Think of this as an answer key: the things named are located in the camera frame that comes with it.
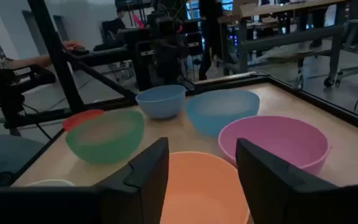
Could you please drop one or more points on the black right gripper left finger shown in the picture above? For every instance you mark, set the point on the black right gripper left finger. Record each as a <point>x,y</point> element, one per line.
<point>145,186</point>

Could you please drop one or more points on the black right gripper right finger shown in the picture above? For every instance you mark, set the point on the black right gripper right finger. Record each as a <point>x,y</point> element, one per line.
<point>263,183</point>

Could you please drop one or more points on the large pink plastic bowl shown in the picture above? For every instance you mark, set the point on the large pink plastic bowl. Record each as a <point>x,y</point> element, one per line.
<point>275,140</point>

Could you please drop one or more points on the orange plastic bowl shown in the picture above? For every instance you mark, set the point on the orange plastic bowl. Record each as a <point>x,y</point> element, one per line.
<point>200,193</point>

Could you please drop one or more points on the green plastic bowl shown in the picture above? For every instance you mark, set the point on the green plastic bowl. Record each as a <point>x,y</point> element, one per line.
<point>104,140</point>

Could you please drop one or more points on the small light blue bowl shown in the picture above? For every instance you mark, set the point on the small light blue bowl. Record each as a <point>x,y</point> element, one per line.
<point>160,105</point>

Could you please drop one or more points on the white plastic bowl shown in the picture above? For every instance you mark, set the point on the white plastic bowl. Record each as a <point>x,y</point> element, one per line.
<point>50,183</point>

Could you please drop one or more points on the small red-pink bowl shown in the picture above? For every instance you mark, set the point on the small red-pink bowl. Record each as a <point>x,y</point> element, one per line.
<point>76,119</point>

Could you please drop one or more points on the person's forearm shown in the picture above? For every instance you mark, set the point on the person's forearm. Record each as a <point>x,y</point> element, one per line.
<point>30,61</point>

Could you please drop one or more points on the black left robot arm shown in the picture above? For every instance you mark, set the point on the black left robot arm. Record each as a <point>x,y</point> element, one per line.
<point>166,56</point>

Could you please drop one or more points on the large blue plastic bowl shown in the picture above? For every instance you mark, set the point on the large blue plastic bowl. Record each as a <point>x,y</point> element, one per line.
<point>219,112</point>

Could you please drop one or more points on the person's leg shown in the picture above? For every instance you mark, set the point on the person's leg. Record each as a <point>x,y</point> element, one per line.
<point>5,155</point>

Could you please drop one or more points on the wooden workbench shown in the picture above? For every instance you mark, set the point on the wooden workbench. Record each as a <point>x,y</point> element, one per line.
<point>291,37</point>

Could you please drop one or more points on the person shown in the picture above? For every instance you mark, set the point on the person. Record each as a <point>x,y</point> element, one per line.
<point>113,29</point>
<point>210,37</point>

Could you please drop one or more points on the person's hand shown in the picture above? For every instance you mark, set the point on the person's hand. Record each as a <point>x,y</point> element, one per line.
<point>73,46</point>

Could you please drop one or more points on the black frame brace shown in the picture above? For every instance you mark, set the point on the black frame brace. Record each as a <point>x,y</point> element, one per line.
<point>104,81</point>

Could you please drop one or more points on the black frame post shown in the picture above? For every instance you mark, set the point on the black frame post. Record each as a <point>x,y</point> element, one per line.
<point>56,56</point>

